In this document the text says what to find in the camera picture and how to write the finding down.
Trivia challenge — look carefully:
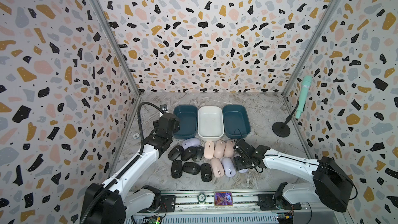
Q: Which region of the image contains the black mouse upper middle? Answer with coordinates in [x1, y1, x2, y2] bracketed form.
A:
[180, 147, 197, 162]

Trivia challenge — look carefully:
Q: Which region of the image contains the black mouse upper right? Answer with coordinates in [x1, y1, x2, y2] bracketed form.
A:
[192, 146, 204, 162]

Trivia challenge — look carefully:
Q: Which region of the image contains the green microphone on stand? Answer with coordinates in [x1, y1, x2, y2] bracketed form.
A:
[272, 76, 312, 138]

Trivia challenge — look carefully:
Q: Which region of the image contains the left teal storage box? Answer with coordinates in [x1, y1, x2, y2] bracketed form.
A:
[173, 105, 198, 140]

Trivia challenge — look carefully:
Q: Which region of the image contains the teal storage box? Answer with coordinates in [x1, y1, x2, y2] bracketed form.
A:
[222, 105, 251, 139]
[173, 105, 198, 140]

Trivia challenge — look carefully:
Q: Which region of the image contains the small colourful screen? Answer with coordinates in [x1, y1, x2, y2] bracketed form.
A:
[214, 192, 233, 206]

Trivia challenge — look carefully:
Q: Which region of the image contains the white storage box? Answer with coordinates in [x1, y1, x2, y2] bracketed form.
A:
[198, 106, 224, 141]

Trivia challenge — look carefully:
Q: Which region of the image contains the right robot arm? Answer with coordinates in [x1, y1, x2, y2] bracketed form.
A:
[233, 139, 357, 213]

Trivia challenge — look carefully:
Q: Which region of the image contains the black mouse lower left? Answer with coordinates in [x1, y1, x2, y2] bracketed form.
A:
[171, 160, 183, 179]

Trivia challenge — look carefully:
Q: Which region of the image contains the black mouse upper left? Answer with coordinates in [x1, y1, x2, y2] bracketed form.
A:
[168, 145, 184, 161]

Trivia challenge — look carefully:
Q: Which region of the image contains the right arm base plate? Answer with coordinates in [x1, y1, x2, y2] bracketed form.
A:
[257, 194, 302, 211]

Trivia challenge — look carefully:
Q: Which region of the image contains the black mouse lower middle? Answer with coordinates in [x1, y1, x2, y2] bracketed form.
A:
[182, 162, 201, 175]

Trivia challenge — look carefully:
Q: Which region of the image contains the black mouse lower right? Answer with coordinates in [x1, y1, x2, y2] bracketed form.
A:
[200, 163, 212, 183]

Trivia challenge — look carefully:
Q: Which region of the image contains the aluminium front rail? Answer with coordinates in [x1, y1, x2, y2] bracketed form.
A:
[82, 189, 352, 224]

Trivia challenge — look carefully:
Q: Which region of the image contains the right teal storage box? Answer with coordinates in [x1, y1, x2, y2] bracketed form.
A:
[222, 105, 251, 139]

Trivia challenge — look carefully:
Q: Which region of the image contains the black mouse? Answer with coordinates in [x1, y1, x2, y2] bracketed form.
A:
[180, 147, 197, 162]
[171, 160, 183, 179]
[200, 163, 212, 183]
[168, 145, 184, 161]
[192, 146, 204, 162]
[182, 162, 201, 175]

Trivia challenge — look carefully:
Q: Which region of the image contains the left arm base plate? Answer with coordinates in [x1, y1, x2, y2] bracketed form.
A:
[139, 195, 176, 214]

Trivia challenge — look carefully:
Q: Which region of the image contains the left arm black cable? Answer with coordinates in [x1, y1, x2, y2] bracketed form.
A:
[79, 101, 165, 224]

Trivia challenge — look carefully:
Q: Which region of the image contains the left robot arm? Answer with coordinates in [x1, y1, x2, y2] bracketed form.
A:
[79, 113, 179, 224]

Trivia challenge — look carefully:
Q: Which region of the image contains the pink mouse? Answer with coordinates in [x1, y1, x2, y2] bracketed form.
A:
[204, 141, 215, 159]
[214, 140, 226, 159]
[224, 140, 235, 158]
[210, 158, 225, 178]

